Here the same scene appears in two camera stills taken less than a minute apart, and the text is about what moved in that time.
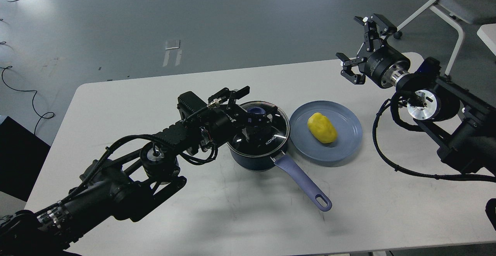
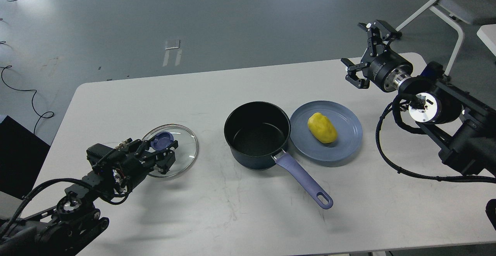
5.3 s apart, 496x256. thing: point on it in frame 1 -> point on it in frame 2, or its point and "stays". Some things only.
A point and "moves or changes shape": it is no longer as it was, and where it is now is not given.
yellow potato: [322, 128] stays
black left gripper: [221, 121] -> [134, 160]
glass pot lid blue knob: [257, 110] moves or changes shape
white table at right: [487, 32] stays
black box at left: [22, 154] stays
